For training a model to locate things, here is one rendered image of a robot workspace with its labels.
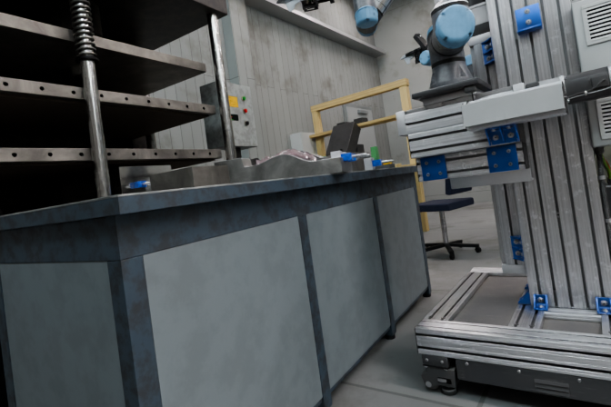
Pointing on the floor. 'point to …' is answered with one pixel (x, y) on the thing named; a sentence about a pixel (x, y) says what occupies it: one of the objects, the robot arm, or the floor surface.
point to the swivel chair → (445, 218)
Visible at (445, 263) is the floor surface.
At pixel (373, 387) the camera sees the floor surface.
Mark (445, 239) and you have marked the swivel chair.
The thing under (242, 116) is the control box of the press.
